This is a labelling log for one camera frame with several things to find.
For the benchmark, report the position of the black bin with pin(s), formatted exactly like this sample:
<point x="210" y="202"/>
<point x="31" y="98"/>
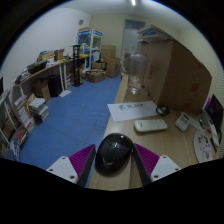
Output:
<point x="55" y="85"/>

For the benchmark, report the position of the black screen monitor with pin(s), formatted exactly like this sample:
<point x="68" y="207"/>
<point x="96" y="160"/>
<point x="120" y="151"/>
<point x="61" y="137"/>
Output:
<point x="215" y="111"/>

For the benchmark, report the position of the open cardboard box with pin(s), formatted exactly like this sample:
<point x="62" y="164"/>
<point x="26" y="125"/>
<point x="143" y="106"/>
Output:
<point x="95" y="76"/>

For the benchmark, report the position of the wooden side desk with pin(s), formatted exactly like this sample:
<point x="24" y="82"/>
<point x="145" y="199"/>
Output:
<point x="43" y="70"/>

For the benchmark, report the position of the cardboard box under desk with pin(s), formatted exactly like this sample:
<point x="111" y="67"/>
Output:
<point x="40" y="88"/>

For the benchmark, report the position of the white paper sheet with writing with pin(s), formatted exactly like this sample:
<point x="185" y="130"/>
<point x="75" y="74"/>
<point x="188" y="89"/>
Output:
<point x="131" y="111"/>

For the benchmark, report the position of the plain white remote control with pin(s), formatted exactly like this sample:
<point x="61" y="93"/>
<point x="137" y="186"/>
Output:
<point x="150" y="125"/>

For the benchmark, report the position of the shelf unit with books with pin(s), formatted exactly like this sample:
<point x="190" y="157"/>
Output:
<point x="16" y="123"/>

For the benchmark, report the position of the black computer mouse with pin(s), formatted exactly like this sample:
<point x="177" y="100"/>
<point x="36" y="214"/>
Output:
<point x="113" y="153"/>

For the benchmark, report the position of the round wall vent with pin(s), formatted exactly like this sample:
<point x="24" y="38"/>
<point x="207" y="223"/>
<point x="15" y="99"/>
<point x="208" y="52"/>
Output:
<point x="81" y="22"/>

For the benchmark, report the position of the stack of books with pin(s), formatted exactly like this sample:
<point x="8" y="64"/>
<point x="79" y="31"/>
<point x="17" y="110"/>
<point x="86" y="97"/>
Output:
<point x="39" y="108"/>

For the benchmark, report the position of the large brown cardboard box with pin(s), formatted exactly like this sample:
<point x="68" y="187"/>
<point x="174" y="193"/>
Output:
<point x="176" y="75"/>

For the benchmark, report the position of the small cardboard box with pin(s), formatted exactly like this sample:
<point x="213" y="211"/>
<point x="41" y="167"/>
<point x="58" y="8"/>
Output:
<point x="59" y="54"/>

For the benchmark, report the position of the black floor stand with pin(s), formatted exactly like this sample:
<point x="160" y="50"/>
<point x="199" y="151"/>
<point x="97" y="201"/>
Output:
<point x="77" y="66"/>

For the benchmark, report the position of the ceiling light tube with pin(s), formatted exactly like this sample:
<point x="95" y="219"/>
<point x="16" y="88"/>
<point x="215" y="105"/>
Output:
<point x="133" y="2"/>

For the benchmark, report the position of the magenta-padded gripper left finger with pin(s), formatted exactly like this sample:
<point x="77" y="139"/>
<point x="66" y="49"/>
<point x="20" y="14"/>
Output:
<point x="61" y="167"/>

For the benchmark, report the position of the stacked brown cardboard boxes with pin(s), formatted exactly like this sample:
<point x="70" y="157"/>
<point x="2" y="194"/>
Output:
<point x="110" y="61"/>

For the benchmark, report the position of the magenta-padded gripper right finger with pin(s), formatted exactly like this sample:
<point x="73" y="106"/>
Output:
<point x="165" y="166"/>

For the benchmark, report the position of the blue white glass cabinet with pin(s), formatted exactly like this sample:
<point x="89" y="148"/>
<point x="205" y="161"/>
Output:
<point x="90" y="46"/>

